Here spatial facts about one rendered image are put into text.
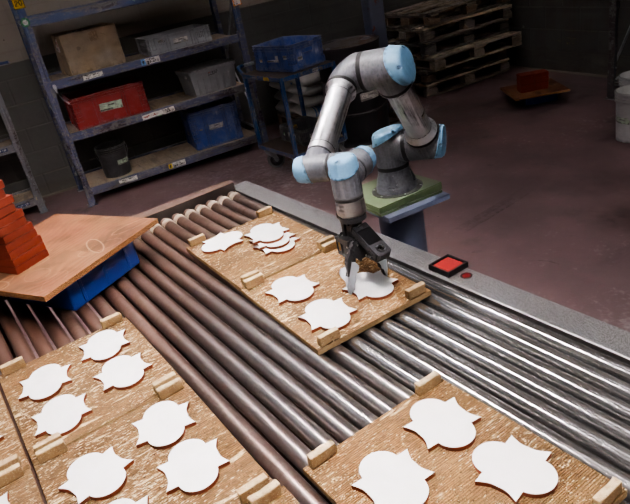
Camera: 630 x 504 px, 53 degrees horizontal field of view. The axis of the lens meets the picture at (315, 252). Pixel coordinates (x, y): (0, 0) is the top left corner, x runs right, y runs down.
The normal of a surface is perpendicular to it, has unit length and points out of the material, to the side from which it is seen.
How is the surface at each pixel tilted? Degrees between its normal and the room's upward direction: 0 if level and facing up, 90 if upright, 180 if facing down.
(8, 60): 90
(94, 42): 94
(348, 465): 0
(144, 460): 0
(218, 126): 90
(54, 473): 0
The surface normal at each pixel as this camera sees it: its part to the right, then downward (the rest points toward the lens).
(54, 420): -0.18, -0.88
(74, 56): 0.65, 0.13
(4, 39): 0.47, 0.33
